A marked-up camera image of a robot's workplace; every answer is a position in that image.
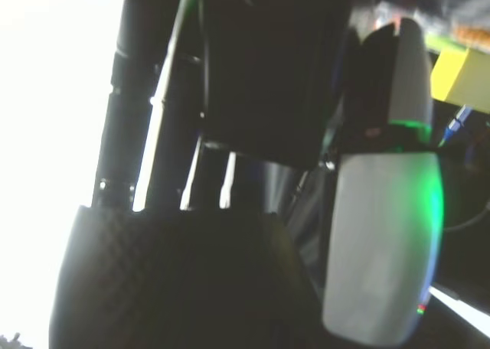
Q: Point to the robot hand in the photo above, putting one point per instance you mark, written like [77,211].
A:
[172,280]

